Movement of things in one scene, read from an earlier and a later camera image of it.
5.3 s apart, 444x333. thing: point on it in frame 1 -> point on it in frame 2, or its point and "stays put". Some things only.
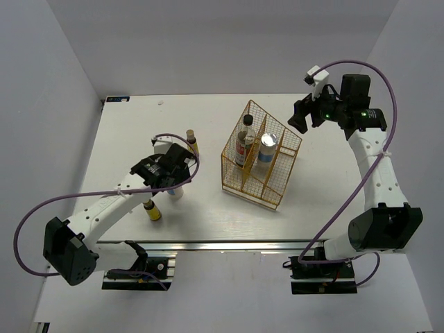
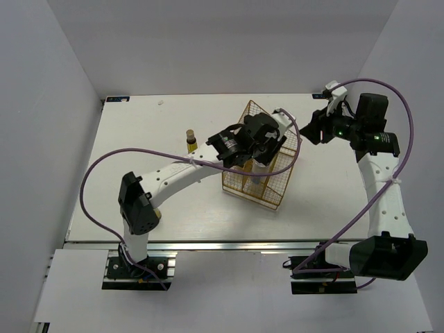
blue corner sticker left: x=118 y=99 stays put
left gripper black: x=183 y=175 -> x=275 y=146
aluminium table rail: x=128 y=246 stays put
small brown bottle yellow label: x=192 y=141 stays put
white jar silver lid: x=176 y=193 -> x=257 y=167
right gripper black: x=304 y=107 -> x=320 y=121
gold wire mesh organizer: x=259 y=157 stays put
